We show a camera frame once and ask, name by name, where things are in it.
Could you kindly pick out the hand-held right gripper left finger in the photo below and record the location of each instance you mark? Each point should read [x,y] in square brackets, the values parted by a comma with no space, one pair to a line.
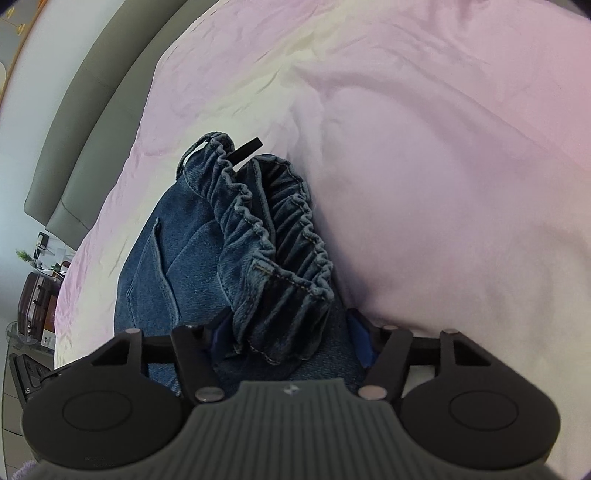
[220,336]

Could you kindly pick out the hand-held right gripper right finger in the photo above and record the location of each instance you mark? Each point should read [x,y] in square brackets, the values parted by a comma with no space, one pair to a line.
[361,336]

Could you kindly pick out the blue denim pants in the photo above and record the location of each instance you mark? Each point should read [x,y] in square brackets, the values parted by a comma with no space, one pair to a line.
[184,277]

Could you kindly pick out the dark red suitcase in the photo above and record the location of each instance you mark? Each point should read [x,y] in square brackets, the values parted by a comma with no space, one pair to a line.
[39,304]

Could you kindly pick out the pink fuzzy cloth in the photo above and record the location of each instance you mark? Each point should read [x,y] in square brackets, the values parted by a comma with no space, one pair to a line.
[27,471]

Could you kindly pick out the small green plant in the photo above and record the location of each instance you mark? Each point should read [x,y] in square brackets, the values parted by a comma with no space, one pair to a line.
[25,256]

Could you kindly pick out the pink bed blanket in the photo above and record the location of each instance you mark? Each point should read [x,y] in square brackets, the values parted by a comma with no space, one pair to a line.
[415,184]

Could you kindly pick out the grey padded headboard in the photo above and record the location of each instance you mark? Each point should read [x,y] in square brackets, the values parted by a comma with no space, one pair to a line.
[83,138]

